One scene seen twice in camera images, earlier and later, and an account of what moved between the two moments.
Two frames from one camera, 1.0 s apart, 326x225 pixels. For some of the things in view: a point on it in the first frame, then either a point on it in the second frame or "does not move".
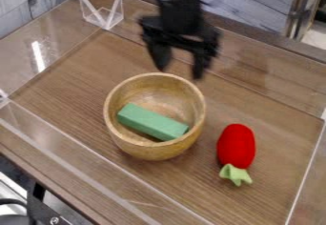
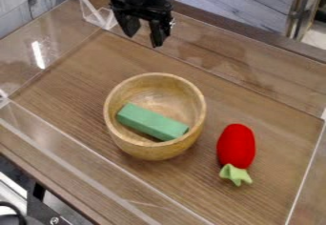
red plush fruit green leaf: x=236 y=152 does not move
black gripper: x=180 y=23 → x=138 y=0
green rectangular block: x=157 y=126 does not move
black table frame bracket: x=41 y=213 does not move
